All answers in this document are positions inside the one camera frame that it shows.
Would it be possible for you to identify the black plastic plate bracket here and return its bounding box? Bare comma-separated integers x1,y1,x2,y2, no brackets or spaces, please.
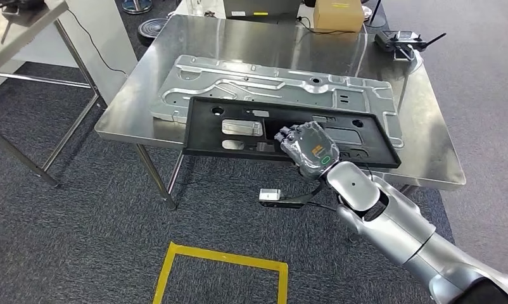
182,96,402,170

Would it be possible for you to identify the steel workbench table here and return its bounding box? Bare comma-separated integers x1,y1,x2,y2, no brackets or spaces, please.
94,15,467,211

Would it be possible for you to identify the stamped grey metal panel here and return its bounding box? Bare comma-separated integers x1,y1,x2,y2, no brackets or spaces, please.
149,54,405,149

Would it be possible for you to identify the black round stool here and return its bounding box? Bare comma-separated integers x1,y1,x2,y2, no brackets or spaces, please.
136,17,170,43

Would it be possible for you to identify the brown cardboard box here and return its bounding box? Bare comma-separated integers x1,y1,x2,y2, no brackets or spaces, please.
312,0,365,34

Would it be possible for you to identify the black remote controller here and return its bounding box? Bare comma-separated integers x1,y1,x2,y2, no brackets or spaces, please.
374,30,447,63

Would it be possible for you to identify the chrome round base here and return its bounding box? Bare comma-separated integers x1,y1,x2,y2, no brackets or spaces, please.
122,0,153,15

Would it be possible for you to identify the white cabinet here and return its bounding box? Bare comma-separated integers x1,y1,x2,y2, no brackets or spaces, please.
0,0,139,106

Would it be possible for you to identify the black stand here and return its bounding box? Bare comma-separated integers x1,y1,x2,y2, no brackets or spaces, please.
363,0,388,29

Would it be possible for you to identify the steel side table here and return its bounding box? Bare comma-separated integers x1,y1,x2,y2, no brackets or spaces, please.
0,0,109,189

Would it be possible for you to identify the black device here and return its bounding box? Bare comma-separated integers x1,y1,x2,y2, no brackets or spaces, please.
0,0,45,16

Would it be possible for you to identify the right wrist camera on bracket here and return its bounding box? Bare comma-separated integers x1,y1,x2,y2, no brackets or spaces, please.
258,182,326,210

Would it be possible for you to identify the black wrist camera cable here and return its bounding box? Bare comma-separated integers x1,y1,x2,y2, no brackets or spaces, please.
304,200,341,212

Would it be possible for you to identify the black hanging cable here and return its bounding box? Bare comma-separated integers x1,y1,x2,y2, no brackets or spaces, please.
66,8,130,80

